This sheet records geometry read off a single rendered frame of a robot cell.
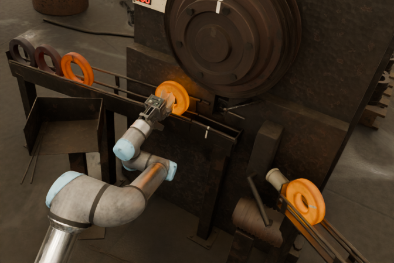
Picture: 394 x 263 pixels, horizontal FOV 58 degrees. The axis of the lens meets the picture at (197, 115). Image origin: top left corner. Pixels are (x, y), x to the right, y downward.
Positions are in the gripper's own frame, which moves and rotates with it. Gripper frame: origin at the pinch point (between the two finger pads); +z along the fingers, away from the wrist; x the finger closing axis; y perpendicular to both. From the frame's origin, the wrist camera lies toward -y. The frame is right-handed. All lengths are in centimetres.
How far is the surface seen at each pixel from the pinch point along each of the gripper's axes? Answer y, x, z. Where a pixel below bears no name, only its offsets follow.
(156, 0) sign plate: 30.3, 15.0, 17.2
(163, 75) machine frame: 2.2, 8.1, 6.1
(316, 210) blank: 3, -68, -23
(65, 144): -6.7, 27.2, -38.1
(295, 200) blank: -4, -61, -19
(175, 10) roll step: 39.4, -2.3, 4.1
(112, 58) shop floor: -101, 126, 88
